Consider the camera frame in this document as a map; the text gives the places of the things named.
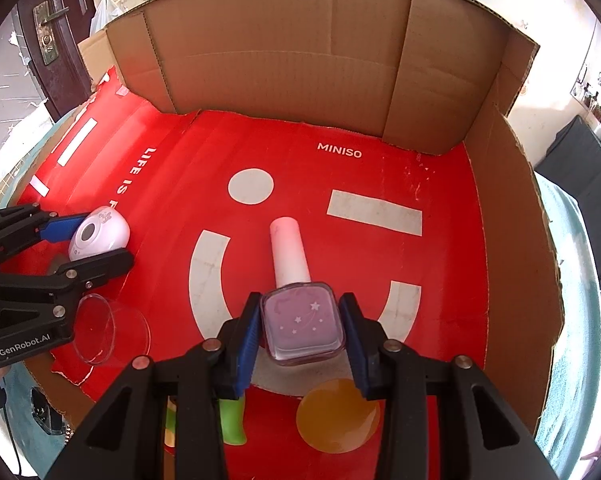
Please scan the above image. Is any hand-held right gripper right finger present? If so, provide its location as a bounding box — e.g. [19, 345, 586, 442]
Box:
[337, 292, 561, 480]

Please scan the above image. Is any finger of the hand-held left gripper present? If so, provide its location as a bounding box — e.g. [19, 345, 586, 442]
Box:
[0, 205, 88, 272]
[0, 249, 135, 347]

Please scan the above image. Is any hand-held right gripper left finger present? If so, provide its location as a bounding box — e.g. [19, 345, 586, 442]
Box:
[45, 291, 262, 480]

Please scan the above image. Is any pale pink round device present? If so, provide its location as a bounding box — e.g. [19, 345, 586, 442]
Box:
[68, 206, 131, 262]

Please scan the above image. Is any pink nail polish bottle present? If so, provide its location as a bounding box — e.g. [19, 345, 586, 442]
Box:
[259, 216, 344, 367]

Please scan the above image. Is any clear glass cup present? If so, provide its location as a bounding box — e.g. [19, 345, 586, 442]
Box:
[74, 292, 151, 366]

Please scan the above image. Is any green and yellow toy figure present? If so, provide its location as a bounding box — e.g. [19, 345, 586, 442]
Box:
[163, 394, 248, 456]

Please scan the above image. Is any amber round bowl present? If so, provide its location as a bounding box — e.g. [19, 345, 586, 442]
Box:
[295, 379, 381, 453]

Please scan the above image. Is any cardboard box with red lining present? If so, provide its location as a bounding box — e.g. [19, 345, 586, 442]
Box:
[15, 0, 566, 480]

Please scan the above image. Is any clear plastic bag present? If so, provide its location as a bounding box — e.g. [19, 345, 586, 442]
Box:
[89, 0, 112, 36]

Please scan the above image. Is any brass door handle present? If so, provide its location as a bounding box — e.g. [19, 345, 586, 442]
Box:
[33, 1, 70, 66]

